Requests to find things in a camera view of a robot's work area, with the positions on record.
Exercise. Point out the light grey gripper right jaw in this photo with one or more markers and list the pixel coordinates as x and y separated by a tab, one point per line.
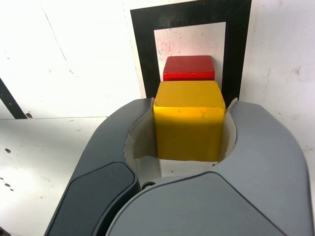
246	184

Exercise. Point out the red cube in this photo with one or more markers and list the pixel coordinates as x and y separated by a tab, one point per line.
188	66

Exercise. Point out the black tape square outline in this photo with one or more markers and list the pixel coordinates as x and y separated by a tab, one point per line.
142	49

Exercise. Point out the black tape strip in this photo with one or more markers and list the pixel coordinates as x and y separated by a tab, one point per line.
9	98

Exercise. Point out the yellow cube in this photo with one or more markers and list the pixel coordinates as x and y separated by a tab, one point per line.
188	123

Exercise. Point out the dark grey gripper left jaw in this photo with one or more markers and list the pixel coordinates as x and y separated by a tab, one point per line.
98	172

